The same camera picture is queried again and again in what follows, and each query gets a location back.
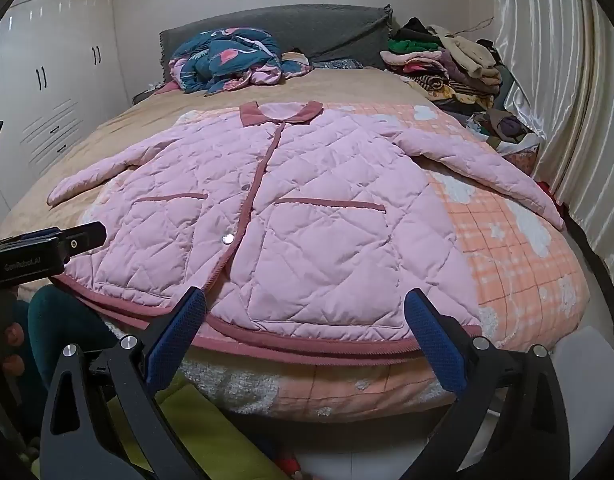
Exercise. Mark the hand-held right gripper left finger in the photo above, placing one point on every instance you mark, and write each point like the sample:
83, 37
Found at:
179, 330

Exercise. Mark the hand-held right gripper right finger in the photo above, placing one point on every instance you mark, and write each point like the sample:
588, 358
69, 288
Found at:
434, 340

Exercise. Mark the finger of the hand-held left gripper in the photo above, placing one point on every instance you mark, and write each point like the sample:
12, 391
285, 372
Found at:
37, 235
84, 237

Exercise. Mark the pink quilted jacket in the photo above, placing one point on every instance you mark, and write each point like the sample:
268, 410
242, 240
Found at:
312, 210

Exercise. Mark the floral basket of clothes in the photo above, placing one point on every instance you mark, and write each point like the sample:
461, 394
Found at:
507, 127

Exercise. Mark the pile of folded clothes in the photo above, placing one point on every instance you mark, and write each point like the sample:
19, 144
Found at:
462, 55

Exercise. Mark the person's left hand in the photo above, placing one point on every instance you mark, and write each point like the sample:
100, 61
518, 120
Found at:
13, 334

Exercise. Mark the person's teal trouser leg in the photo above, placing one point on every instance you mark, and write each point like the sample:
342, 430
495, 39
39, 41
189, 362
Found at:
57, 320

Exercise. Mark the orange plaid bear blanket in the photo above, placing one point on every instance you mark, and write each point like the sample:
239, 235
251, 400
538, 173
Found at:
512, 270

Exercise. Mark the yellow-green cloth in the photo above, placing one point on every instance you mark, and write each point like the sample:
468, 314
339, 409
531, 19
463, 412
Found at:
212, 440

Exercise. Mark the white wardrobe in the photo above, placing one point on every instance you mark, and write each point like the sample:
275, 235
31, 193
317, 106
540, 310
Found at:
52, 85

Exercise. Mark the red plastic bag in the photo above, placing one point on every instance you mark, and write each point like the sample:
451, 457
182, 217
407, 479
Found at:
549, 191

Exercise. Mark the blue flamingo print quilt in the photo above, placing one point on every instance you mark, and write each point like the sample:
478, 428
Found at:
222, 55

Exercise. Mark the dark patterned pillow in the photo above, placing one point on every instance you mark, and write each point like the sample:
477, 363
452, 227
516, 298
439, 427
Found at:
337, 63

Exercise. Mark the cream satin curtain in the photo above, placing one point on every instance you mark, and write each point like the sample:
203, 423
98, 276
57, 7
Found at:
552, 60

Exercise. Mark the grey padded headboard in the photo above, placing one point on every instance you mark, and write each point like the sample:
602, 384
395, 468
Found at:
327, 30

